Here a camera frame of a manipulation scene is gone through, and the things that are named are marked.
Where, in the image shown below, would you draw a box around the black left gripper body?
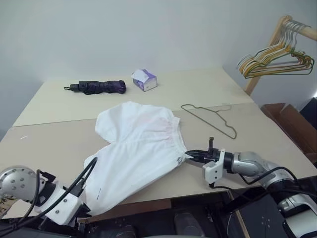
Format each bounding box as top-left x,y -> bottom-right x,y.
70,202 -> 93,228

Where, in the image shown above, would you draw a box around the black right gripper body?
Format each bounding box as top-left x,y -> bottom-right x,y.
202,137 -> 221,164

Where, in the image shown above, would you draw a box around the white shorts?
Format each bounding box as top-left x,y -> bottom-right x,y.
83,101 -> 188,216

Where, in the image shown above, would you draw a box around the paper sheet with writing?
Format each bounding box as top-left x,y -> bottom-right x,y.
0,197 -> 16,220

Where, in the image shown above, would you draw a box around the black flat panel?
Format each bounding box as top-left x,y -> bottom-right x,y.
237,192 -> 290,238

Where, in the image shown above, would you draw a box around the brown cardboard box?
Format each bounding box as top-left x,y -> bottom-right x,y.
260,103 -> 317,160

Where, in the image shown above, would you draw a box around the wooden clothes rack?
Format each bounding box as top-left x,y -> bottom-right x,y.
244,15 -> 317,96

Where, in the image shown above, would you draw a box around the purple and white tissue box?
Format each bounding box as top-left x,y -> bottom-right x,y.
131,69 -> 159,93

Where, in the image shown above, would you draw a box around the folded dark purple umbrella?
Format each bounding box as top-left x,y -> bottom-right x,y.
63,79 -> 127,96

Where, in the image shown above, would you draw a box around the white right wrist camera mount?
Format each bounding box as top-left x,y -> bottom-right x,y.
202,149 -> 227,185

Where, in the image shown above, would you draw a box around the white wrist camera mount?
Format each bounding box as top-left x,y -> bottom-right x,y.
202,149 -> 227,185
34,181 -> 84,226

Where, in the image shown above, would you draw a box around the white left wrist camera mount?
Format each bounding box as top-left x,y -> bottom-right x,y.
34,181 -> 84,226

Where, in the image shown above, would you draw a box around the olive wire hanger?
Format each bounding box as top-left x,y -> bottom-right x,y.
180,103 -> 237,140

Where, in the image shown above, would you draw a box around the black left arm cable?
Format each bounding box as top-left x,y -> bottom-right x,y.
0,156 -> 99,233

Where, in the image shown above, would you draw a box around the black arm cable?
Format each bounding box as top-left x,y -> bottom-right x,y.
209,167 -> 302,192
0,156 -> 99,233

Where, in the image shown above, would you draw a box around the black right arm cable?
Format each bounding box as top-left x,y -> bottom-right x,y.
209,167 -> 302,192

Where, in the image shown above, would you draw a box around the white wire hanger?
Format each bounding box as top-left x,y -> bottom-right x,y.
237,21 -> 307,73

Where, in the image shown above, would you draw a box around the bunch of wire hangers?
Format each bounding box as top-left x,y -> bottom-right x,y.
245,26 -> 315,79

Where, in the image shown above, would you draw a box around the yellow wire hanger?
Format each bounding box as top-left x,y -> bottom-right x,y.
241,23 -> 310,75

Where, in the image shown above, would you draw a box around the green wire hanger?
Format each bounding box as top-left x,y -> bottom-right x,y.
244,24 -> 313,78

